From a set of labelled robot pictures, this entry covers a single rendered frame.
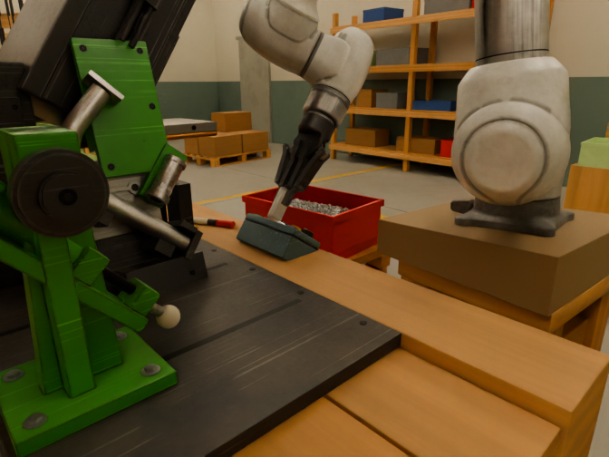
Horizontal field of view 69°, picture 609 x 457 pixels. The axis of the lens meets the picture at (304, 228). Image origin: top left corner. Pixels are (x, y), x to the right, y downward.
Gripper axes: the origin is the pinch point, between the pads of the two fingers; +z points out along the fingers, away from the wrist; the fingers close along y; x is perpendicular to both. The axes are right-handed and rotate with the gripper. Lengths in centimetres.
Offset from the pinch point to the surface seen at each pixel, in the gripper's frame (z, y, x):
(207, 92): -300, 891, -425
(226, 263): 15.5, -6.1, 11.0
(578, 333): -1, -50, -42
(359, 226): -5.5, -2.6, -24.1
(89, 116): 4.2, -1.1, 40.8
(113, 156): 7.4, 0.6, 34.5
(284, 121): -267, 638, -473
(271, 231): 6.6, -7.1, 5.4
